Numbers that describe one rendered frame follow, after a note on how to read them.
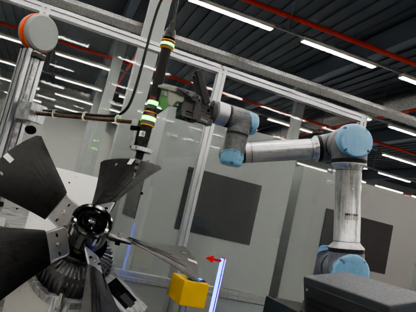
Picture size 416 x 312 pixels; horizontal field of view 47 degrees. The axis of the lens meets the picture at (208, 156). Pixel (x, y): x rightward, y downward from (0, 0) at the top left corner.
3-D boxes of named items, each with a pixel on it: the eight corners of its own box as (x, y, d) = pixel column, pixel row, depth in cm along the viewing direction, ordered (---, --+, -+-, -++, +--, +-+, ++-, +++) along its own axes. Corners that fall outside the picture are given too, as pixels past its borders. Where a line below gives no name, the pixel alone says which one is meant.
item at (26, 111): (11, 119, 186) (17, 98, 187) (26, 124, 191) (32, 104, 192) (26, 121, 180) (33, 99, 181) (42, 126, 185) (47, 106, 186)
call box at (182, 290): (166, 298, 186) (172, 271, 188) (190, 303, 190) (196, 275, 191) (177, 309, 171) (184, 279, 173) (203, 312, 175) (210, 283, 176)
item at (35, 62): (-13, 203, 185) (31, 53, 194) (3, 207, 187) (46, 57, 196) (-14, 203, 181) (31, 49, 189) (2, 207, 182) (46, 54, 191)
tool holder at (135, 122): (119, 147, 148) (127, 116, 150) (135, 152, 154) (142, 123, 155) (140, 150, 143) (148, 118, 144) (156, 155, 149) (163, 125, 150)
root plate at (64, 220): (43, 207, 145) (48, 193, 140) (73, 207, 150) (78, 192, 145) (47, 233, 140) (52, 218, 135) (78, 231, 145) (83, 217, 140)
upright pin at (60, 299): (54, 309, 136) (60, 286, 137) (61, 310, 137) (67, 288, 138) (54, 311, 134) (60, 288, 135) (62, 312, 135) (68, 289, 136)
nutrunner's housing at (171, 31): (129, 156, 147) (164, 18, 153) (138, 160, 150) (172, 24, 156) (138, 158, 145) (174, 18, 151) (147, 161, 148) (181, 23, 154)
